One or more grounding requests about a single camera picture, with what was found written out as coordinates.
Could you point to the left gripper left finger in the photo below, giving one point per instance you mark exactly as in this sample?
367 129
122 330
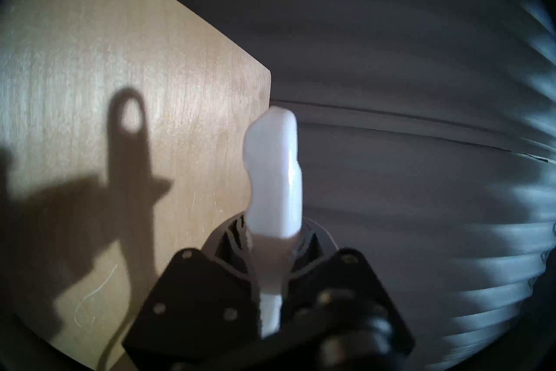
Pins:
195 309

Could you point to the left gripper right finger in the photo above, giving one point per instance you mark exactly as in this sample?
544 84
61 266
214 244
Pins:
347 309

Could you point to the white lint roller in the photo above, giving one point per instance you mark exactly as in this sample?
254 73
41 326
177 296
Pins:
273 174

